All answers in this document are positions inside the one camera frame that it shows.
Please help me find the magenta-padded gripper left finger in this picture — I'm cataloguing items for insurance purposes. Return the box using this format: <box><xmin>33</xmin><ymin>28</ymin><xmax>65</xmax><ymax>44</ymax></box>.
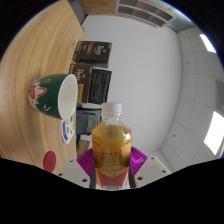
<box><xmin>57</xmin><ymin>147</ymin><xmax>98</xmax><ymax>189</ymax></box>

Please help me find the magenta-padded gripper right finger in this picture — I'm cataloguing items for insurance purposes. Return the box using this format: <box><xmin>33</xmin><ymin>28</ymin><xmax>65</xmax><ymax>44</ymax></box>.
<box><xmin>128</xmin><ymin>146</ymin><xmax>173</xmax><ymax>189</ymax></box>

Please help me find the orange drink bottle white cap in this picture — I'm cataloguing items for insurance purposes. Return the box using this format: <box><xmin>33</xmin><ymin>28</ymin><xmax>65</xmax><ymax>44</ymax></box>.
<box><xmin>91</xmin><ymin>102</ymin><xmax>133</xmax><ymax>191</ymax></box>

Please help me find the flat round red coaster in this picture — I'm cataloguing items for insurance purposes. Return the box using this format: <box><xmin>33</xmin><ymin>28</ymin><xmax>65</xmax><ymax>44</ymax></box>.
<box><xmin>42</xmin><ymin>150</ymin><xmax>57</xmax><ymax>174</ymax></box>

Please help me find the white leaflet with coloured print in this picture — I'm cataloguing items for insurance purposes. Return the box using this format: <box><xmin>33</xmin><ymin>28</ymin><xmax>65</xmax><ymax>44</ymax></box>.
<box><xmin>60</xmin><ymin>114</ymin><xmax>75</xmax><ymax>145</ymax></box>

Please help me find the large square ceiling light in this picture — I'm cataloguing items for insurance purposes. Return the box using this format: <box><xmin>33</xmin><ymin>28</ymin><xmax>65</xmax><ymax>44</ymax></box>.
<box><xmin>203</xmin><ymin>111</ymin><xmax>224</xmax><ymax>156</ymax></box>

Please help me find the green and red printed mug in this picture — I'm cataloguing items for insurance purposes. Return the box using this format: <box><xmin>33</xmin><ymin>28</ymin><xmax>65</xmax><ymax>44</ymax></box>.
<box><xmin>27</xmin><ymin>73</ymin><xmax>80</xmax><ymax>121</ymax></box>

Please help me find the dark brown upright box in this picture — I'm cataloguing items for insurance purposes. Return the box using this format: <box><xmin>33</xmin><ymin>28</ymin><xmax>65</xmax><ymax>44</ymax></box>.
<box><xmin>72</xmin><ymin>40</ymin><xmax>113</xmax><ymax>65</ymax></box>

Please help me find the small square ceiling light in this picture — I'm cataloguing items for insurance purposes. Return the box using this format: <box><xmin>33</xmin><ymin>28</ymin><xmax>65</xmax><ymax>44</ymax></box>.
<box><xmin>199</xmin><ymin>32</ymin><xmax>217</xmax><ymax>54</ymax></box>

